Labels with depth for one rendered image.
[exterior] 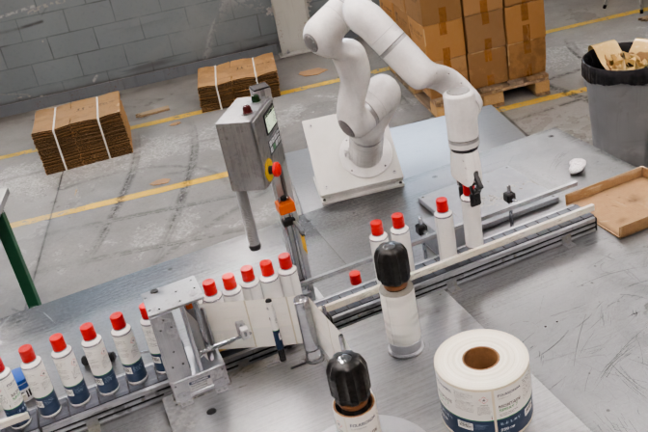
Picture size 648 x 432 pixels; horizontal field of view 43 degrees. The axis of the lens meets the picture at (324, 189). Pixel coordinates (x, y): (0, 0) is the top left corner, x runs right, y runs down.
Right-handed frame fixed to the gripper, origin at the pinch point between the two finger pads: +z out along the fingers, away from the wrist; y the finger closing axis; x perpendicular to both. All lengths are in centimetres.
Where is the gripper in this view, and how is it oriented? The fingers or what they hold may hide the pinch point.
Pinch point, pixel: (470, 196)
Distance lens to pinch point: 235.8
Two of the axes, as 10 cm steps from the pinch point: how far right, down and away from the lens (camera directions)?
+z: 1.7, 8.8, 4.4
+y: 3.6, 3.6, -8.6
